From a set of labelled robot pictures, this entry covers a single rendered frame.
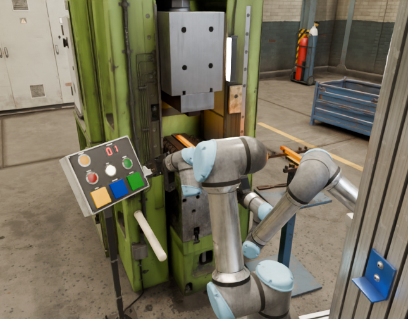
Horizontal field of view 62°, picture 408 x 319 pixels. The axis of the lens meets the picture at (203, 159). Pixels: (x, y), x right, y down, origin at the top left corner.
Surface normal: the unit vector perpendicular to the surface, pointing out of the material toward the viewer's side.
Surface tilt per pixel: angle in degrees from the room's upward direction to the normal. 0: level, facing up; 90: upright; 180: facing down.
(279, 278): 8
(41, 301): 0
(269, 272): 8
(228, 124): 90
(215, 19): 90
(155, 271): 90
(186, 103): 90
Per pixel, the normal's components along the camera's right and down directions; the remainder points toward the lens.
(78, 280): 0.00, -0.91
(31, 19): 0.52, 0.35
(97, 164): 0.68, -0.23
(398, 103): -0.97, 0.09
